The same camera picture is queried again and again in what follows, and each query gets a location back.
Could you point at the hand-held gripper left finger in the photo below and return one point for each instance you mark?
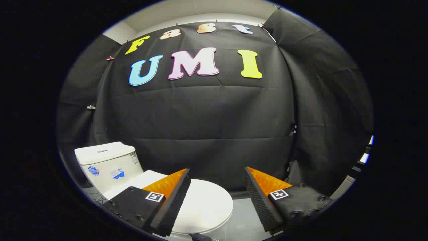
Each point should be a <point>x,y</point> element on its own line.
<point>174,202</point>

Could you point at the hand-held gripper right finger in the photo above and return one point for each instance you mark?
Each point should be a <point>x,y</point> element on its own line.
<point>264,204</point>

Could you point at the white toilet lid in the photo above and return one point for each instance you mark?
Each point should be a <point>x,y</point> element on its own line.
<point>207,204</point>

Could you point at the white toilet body with tank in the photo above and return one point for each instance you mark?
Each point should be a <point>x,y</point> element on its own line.
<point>107,165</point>

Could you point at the black backdrop cloth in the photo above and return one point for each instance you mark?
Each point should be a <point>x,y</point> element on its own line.
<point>207,117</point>

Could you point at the white panel with black stripes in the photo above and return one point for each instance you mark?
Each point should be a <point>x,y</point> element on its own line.
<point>364,158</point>

